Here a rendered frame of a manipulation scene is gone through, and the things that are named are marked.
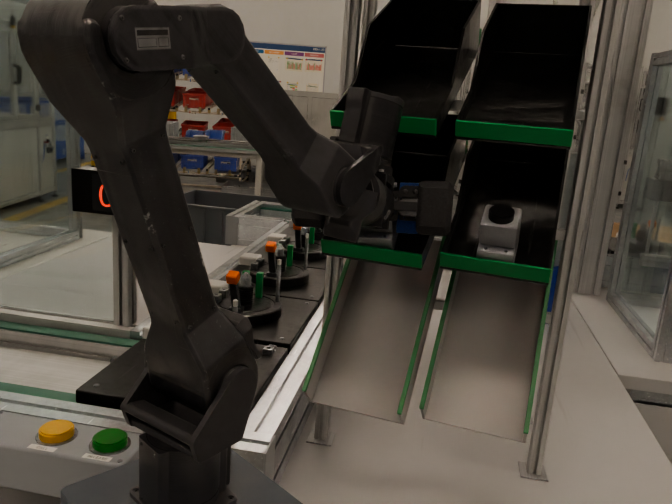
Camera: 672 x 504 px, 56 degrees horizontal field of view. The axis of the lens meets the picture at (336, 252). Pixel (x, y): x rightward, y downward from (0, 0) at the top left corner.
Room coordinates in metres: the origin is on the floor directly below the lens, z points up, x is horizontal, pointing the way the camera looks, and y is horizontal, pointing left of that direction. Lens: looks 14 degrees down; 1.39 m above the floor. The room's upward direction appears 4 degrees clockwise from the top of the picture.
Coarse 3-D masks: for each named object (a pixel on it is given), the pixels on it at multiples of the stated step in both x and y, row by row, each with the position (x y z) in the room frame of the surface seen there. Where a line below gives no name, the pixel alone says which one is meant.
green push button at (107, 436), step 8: (104, 432) 0.68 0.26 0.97; (112, 432) 0.68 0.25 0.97; (120, 432) 0.68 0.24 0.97; (96, 440) 0.66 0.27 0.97; (104, 440) 0.66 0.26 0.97; (112, 440) 0.66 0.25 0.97; (120, 440) 0.66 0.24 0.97; (96, 448) 0.65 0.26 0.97; (104, 448) 0.65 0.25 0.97; (112, 448) 0.65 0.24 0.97; (120, 448) 0.66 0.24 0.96
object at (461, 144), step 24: (408, 144) 1.00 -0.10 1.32; (432, 144) 0.98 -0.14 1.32; (456, 144) 0.89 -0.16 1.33; (408, 168) 0.96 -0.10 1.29; (432, 168) 0.95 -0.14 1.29; (456, 168) 0.91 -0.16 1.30; (336, 240) 0.80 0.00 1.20; (408, 240) 0.79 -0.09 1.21; (432, 240) 0.79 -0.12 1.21; (384, 264) 0.75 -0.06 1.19; (408, 264) 0.74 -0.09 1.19
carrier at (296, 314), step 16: (224, 288) 1.16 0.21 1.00; (240, 288) 1.12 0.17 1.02; (256, 288) 1.17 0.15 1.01; (224, 304) 1.11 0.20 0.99; (256, 304) 1.13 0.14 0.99; (272, 304) 1.14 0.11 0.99; (288, 304) 1.20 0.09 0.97; (304, 304) 1.21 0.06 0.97; (256, 320) 1.07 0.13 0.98; (272, 320) 1.09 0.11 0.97; (288, 320) 1.11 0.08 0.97; (304, 320) 1.11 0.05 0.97; (256, 336) 1.02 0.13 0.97; (272, 336) 1.02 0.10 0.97; (288, 336) 1.03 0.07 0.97; (288, 352) 0.99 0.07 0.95
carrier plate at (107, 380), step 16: (128, 352) 0.91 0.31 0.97; (144, 352) 0.92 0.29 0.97; (112, 368) 0.85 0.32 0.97; (128, 368) 0.86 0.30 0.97; (272, 368) 0.89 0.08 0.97; (96, 384) 0.80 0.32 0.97; (112, 384) 0.80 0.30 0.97; (128, 384) 0.81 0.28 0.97; (80, 400) 0.78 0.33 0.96; (96, 400) 0.78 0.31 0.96; (112, 400) 0.77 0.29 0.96; (256, 400) 0.80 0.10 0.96
